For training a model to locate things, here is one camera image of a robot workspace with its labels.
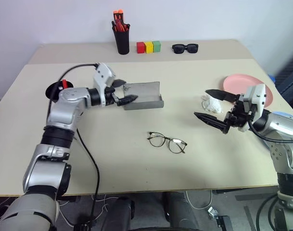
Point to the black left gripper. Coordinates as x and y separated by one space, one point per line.
110 96

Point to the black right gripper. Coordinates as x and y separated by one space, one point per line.
237 115

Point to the grey glasses case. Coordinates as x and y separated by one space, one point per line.
143 96

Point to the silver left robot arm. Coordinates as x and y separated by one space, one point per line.
64 113

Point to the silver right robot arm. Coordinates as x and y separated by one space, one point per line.
278 125

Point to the tall black pen cup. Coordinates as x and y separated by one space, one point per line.
122 41

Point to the red marker in tall cup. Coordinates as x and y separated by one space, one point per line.
118 26

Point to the low black cup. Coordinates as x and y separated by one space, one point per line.
53 90

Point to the white crumpled tissue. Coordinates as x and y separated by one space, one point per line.
212 104

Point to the pink plate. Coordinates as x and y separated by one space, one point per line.
237 83

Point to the red cube block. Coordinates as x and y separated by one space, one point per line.
140 47

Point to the yellow cube block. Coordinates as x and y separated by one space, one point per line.
149 47

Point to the green cube block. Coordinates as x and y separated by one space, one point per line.
156 46

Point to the thin-framed clear eyeglasses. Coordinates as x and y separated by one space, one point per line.
163 139

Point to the blue round object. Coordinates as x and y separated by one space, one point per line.
272 79

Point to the light blue plate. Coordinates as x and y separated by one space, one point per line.
284 113

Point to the black sunglasses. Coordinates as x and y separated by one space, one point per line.
178 48

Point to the orange-capped black marker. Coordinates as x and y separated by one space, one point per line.
120 14
115 15

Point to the dark rounded shape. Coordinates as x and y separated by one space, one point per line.
119 213
180 209

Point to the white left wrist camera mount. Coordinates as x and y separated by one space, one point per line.
102 74

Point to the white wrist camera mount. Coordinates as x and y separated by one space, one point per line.
102 74
257 96

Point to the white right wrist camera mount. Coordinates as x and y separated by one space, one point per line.
257 96

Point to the metal caster bracket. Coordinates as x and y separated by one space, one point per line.
214 213

